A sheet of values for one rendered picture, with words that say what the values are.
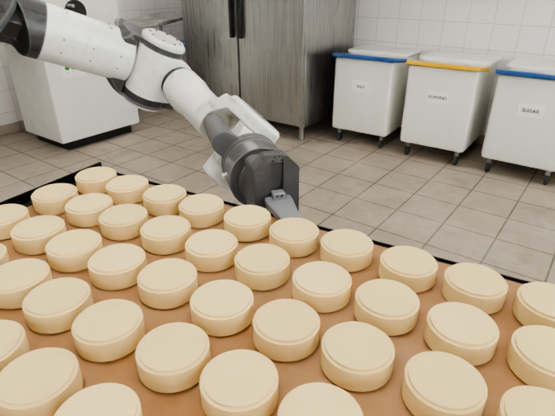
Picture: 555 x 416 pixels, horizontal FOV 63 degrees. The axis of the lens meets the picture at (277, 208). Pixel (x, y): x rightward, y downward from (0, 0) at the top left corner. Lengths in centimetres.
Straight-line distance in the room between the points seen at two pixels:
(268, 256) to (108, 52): 54
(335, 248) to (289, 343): 13
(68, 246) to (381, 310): 29
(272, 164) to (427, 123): 329
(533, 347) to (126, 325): 28
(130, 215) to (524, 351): 37
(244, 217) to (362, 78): 351
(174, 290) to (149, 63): 54
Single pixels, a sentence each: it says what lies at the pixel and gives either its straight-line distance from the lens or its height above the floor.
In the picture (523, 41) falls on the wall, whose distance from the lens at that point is 422.
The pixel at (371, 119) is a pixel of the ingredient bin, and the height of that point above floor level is 26.
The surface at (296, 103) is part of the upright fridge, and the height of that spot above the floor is 36.
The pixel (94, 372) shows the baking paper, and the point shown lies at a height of 109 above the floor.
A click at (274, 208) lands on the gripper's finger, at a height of 110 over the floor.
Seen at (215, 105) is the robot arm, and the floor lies 115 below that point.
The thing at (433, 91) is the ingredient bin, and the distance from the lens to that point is 373.
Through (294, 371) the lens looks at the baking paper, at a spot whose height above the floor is 109.
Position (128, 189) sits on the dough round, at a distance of 56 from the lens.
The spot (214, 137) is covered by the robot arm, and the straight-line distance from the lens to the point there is 64.
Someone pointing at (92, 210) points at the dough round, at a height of 111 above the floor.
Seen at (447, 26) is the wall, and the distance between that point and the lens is 435.
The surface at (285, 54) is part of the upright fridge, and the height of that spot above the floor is 75.
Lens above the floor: 134
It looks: 27 degrees down
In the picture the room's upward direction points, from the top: straight up
